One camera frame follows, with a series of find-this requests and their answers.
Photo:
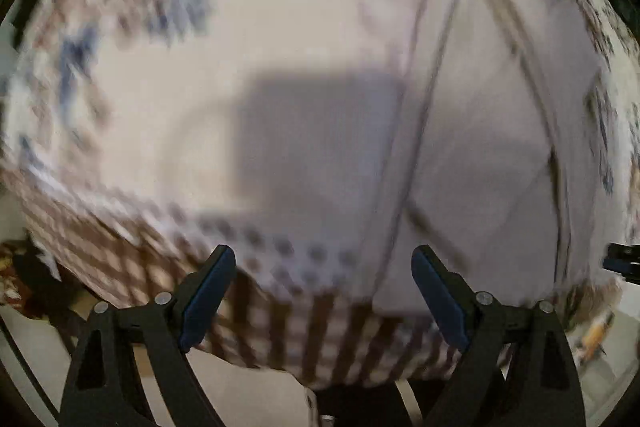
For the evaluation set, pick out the orange object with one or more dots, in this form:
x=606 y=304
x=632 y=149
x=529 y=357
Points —
x=595 y=334

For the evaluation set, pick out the checkered patterned blanket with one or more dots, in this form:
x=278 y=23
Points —
x=150 y=117

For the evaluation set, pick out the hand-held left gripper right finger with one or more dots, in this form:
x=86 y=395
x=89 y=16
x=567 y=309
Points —
x=442 y=302

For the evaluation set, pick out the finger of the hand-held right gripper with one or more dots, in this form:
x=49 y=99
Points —
x=622 y=259

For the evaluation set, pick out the light grey garment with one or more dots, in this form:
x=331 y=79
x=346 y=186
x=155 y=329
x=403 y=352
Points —
x=490 y=132

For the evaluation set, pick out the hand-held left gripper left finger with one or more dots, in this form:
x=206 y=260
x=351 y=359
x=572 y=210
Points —
x=205 y=302

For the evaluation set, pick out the white cloth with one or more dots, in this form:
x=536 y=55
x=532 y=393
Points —
x=250 y=394

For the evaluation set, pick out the dark red patterned cloth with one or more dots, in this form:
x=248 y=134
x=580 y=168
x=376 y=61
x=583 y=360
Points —
x=22 y=272

